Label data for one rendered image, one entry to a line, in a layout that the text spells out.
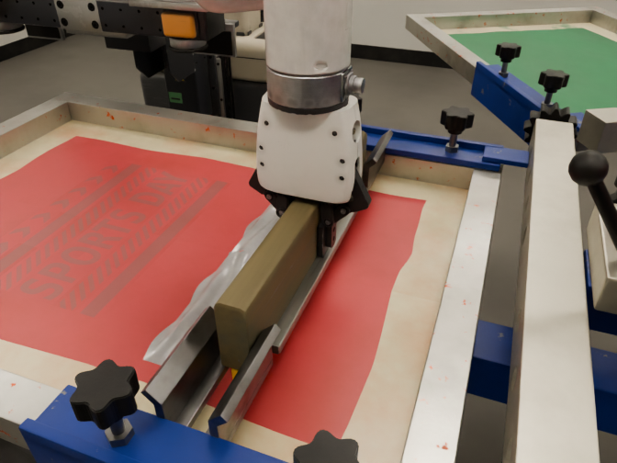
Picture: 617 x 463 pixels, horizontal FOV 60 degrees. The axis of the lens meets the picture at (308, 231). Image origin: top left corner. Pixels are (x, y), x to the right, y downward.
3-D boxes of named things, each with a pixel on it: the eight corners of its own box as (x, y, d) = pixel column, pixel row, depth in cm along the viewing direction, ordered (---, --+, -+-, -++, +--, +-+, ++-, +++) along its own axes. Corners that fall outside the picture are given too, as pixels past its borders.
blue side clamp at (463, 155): (297, 168, 85) (297, 128, 81) (308, 154, 89) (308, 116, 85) (491, 203, 76) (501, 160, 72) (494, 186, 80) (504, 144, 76)
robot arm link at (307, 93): (375, 57, 49) (373, 87, 50) (286, 48, 51) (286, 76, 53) (351, 84, 43) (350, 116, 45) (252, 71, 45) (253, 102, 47)
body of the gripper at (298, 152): (373, 77, 50) (365, 182, 56) (273, 65, 53) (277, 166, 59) (350, 106, 44) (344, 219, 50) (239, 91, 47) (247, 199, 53)
